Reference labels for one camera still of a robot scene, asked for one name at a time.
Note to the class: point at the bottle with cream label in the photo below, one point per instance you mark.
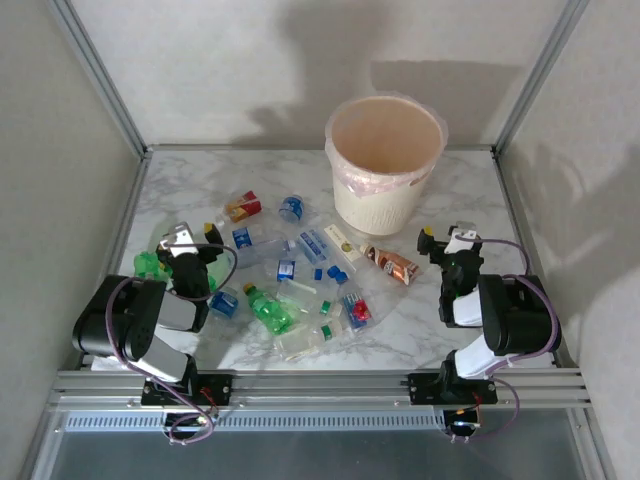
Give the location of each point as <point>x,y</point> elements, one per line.
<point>342,245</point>

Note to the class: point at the wide grooved aluminium rail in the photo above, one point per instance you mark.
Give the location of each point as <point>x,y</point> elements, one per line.
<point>320,387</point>

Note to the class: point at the grey metal lower panel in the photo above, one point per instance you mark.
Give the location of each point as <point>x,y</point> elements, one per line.
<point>320,457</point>

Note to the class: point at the stubby bottle blue label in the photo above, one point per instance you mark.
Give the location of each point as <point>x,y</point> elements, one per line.
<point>291,207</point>

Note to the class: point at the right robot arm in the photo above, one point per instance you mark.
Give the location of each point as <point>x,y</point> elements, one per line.
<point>515,320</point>

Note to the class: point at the brown coffee drink bottle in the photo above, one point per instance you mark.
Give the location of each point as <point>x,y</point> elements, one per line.
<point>395,265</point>

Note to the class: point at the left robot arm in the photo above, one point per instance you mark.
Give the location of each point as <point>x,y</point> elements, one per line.
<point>140,325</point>

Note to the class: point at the crushed clear bottle blue label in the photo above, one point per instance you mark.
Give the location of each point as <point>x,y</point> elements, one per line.
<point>312,245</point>

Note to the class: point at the small clear bottle blue label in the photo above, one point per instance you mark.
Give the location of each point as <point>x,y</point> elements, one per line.
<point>242,238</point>

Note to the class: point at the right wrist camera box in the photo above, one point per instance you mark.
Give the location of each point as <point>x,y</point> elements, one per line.
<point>462,235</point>

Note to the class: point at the bottle with red blue label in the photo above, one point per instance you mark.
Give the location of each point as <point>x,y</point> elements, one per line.
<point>356,307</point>

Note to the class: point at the bottle with blue wrap label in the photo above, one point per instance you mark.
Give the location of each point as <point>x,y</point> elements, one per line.
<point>223,302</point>

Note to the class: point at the small lit circuit board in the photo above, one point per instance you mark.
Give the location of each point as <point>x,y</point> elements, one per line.
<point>192,422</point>
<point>462,422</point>

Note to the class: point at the clear bottle green band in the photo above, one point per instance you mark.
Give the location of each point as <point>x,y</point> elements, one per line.
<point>305,342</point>
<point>300,292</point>

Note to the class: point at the aluminium frame leg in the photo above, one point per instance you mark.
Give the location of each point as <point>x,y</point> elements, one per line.
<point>595,445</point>
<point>42,445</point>

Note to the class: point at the aluminium frame post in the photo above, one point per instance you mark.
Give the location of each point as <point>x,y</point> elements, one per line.
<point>539,75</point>
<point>99,75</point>

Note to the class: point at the aluminium frame rail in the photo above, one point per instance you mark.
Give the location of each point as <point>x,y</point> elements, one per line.
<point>122,225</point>
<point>225,147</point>
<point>518,220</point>

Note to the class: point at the cream plastic waste bin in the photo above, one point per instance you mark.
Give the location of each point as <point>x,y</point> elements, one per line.
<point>372,210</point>

